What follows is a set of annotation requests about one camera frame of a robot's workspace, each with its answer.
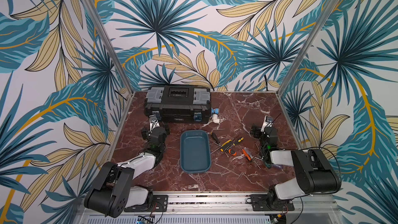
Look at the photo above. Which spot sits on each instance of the teal plastic storage tray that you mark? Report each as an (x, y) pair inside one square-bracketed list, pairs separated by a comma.
[(195, 152)]

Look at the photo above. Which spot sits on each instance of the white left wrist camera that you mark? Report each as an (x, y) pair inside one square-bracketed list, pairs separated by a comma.
[(153, 122)]

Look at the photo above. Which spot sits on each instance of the white pipe elbow fitting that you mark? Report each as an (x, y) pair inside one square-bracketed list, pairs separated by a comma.
[(215, 119)]

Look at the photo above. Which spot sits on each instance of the blue valve fitting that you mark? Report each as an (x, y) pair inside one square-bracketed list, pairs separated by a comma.
[(214, 111)]

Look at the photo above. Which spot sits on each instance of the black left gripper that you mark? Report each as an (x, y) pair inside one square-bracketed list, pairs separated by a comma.
[(145, 134)]

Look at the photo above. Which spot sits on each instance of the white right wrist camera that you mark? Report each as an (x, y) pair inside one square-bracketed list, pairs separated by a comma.
[(268, 122)]

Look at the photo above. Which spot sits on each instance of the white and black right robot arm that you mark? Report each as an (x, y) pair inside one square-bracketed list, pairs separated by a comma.
[(313, 172)]

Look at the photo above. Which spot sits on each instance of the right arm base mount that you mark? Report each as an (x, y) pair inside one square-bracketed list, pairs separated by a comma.
[(265, 203)]

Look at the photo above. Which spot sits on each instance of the black plastic toolbox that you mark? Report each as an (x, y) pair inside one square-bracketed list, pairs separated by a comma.
[(179, 104)]

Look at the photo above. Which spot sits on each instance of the yellow-black dotted-grip screwdriver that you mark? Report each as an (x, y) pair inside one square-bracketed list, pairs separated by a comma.
[(224, 147)]

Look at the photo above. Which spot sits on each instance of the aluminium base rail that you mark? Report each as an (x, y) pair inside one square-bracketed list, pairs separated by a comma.
[(222, 207)]

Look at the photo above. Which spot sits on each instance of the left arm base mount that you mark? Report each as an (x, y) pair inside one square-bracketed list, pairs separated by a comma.
[(156, 203)]

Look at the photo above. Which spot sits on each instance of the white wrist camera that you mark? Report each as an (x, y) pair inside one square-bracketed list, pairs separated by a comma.
[(268, 122), (153, 122)]

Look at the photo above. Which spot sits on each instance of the black yellow-capped screwdriver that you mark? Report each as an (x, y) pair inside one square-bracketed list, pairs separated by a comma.
[(215, 139)]

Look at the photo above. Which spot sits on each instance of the orange precision screwdriver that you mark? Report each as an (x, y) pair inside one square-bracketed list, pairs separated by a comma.
[(249, 156)]

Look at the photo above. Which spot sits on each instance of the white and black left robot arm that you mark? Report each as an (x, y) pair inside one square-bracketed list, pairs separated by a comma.
[(112, 190)]

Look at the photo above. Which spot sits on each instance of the green-black handled screwdriver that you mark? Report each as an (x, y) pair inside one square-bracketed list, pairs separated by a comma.
[(264, 161)]

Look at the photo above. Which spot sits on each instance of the orange-black stubby screwdriver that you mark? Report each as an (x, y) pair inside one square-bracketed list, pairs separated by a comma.
[(232, 152)]

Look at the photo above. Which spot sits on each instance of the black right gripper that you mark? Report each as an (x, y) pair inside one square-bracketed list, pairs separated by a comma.
[(256, 131)]

